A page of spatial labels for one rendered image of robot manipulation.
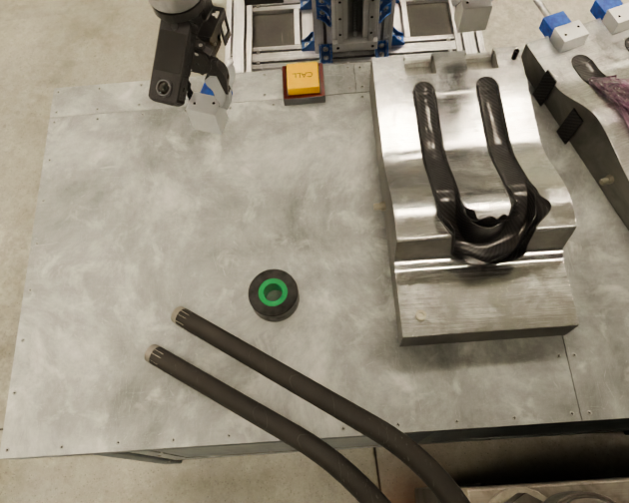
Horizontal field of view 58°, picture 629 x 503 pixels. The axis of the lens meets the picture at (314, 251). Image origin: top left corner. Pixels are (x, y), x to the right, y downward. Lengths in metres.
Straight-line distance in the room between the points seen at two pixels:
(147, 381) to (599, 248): 0.77
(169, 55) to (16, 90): 1.72
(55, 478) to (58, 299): 0.91
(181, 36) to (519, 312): 0.62
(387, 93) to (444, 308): 0.39
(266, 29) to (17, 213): 1.06
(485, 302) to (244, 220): 0.43
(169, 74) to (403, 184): 0.38
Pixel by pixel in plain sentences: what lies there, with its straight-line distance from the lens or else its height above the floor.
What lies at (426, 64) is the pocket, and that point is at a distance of 1.10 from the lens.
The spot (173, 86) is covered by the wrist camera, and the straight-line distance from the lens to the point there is 0.82.
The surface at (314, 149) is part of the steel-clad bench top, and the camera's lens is 1.06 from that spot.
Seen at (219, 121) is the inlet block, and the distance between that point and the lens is 0.96.
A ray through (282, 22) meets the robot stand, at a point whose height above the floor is 0.21.
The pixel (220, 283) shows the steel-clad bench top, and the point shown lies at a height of 0.80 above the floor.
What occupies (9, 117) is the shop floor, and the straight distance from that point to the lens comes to 2.45.
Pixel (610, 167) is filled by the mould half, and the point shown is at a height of 0.85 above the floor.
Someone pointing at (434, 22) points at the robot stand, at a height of 0.21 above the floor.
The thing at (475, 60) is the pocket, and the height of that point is 0.87.
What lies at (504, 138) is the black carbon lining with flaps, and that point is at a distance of 1.01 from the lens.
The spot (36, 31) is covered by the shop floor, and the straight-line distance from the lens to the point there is 2.68.
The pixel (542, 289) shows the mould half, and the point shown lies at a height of 0.86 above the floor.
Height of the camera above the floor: 1.69
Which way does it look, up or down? 67 degrees down
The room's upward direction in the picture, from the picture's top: 8 degrees counter-clockwise
